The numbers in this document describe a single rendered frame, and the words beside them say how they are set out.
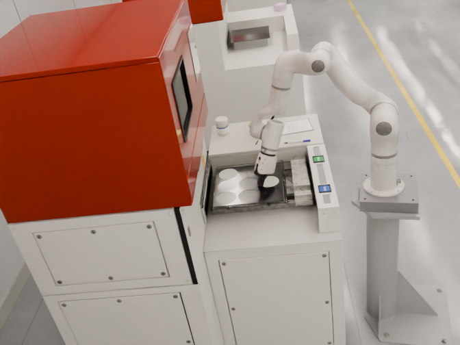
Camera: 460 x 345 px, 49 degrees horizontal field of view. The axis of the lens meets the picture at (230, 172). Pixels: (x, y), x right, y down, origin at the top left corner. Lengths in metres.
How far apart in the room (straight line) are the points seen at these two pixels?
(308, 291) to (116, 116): 1.28
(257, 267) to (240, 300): 0.23
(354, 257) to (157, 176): 1.87
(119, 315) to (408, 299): 1.56
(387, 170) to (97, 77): 1.37
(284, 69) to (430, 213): 1.91
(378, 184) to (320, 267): 0.48
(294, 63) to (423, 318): 1.62
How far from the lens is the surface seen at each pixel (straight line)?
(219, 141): 2.86
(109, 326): 2.47
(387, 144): 2.35
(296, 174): 2.63
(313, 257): 2.36
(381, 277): 2.82
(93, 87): 1.75
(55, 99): 1.81
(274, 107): 2.35
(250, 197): 2.47
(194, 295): 2.24
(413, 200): 2.45
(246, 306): 2.57
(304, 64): 2.21
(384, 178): 2.45
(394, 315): 3.09
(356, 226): 3.67
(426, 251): 3.51
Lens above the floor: 2.33
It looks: 32 degrees down
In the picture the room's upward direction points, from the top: 10 degrees counter-clockwise
